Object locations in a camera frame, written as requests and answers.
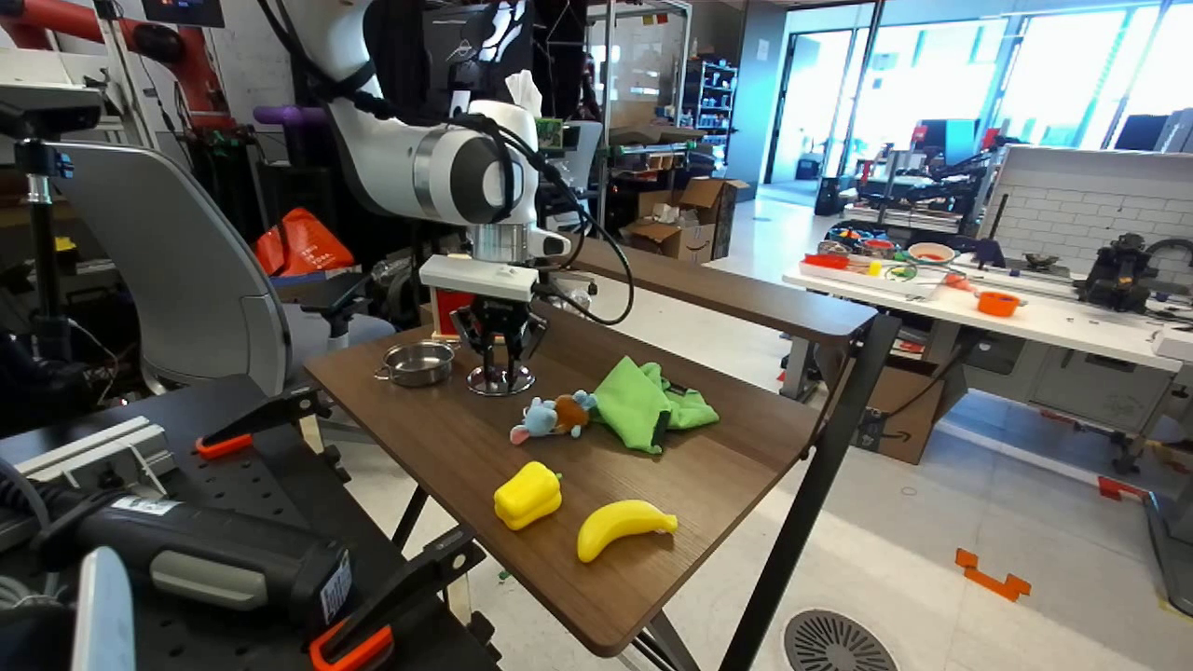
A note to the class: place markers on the grey plastic chair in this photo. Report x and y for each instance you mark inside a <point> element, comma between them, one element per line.
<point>174,263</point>

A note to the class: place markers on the green cloth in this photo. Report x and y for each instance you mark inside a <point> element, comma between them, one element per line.
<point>635,404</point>

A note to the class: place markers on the orange fabric bag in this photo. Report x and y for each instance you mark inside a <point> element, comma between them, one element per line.
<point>300,245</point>

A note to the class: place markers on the red padded bar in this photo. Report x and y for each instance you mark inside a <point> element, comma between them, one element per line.
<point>77,22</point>

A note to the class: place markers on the black camera stand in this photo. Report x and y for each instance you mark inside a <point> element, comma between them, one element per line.
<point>44,226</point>

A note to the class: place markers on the green circuit board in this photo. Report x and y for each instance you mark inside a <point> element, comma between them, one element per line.
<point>552,132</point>

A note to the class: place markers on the round floor drain grate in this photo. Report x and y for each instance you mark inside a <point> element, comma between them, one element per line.
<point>842,644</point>

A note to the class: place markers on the white wrist mount bar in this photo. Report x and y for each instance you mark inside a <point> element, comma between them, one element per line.
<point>480,278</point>

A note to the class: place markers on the cardboard box under table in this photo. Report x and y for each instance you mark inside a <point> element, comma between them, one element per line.
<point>903,411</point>

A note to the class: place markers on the dark wooden bench table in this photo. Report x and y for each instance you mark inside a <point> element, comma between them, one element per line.
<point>710,288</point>

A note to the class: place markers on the open cardboard box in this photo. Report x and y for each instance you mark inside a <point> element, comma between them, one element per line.
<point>679,216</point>

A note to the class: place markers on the orange bowl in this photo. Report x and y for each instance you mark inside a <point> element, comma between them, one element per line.
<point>999,302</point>

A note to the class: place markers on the black desktop machine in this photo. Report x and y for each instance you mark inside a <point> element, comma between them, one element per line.
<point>1119,275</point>

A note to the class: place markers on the white perforated partition panel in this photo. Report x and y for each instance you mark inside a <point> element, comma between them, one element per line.
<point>1083,199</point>

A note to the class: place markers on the yellow toy banana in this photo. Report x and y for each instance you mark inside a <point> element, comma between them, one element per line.
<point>619,522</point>

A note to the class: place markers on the small steel pot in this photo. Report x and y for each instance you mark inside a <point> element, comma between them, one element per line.
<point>418,365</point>

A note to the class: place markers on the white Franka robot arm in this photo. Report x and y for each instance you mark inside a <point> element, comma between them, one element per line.
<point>410,169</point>

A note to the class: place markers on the black device with grey button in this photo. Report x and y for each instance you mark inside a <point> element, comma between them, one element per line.
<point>209,562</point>

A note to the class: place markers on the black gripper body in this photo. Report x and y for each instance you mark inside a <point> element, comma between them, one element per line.
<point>497,322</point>

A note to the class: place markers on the black perforated mounting platform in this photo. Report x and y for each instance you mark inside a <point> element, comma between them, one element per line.
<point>248,496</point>

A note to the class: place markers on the silver aluminium rail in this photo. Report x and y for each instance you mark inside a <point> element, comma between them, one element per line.
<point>89,445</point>

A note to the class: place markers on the red tray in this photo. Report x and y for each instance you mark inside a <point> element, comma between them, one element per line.
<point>827,258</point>

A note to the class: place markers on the white work table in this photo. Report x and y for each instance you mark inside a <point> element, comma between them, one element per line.
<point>1055,322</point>

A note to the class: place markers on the yellow toy pepper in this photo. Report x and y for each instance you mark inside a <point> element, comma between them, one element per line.
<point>527,493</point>

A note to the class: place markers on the blue plush toy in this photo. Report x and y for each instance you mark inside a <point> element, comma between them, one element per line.
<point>538,418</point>

